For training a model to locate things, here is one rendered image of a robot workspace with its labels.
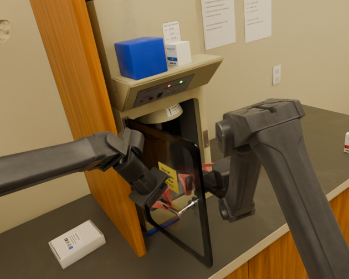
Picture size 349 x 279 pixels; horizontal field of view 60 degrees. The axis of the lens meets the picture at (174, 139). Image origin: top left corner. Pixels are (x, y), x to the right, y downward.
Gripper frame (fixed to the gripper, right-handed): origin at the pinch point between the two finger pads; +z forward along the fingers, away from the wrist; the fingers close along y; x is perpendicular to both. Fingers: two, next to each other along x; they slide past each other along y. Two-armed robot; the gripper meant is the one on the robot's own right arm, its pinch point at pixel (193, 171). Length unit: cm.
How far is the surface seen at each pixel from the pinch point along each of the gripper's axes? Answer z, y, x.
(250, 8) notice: 51, -80, -48
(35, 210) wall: 53, 47, 23
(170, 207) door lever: -15.9, 18.7, -2.8
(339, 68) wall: 52, -175, 0
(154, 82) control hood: -2.2, 11.5, -32.4
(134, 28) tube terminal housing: 8.3, 10.3, -46.1
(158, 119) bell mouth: 11.5, 4.3, -16.6
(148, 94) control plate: 1.7, 11.8, -28.5
